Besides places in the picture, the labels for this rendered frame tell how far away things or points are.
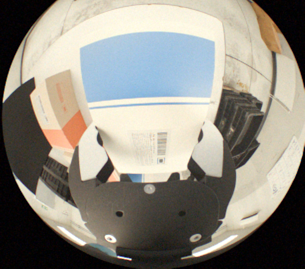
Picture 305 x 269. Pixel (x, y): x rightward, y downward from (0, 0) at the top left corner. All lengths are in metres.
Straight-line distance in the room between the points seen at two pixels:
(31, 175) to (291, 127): 2.90
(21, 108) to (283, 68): 2.88
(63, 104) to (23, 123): 0.24
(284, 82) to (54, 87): 2.59
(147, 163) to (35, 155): 0.39
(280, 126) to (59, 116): 2.70
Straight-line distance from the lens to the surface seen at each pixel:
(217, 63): 0.21
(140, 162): 0.15
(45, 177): 0.77
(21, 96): 0.41
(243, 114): 0.64
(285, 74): 2.47
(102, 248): 0.27
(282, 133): 2.56
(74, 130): 0.23
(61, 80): 0.21
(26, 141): 0.41
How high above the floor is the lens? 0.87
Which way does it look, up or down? 58 degrees down
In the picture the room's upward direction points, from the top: 175 degrees clockwise
